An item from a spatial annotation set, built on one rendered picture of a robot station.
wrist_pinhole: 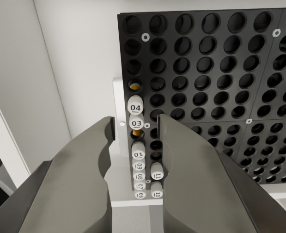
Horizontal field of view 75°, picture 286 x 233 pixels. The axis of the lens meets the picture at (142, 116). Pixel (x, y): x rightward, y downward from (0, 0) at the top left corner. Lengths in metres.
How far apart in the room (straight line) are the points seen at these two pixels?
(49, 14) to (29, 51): 0.04
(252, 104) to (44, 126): 0.19
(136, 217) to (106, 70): 1.86
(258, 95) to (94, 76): 0.16
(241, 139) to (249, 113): 0.03
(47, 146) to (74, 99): 0.06
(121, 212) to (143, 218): 0.23
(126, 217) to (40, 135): 1.86
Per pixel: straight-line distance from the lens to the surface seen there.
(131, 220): 2.06
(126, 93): 0.15
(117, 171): 0.29
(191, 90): 0.16
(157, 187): 0.21
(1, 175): 0.52
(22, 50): 0.19
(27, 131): 0.18
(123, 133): 0.24
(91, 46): 0.21
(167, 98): 0.16
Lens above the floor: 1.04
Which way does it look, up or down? 59 degrees down
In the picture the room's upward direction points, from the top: 176 degrees clockwise
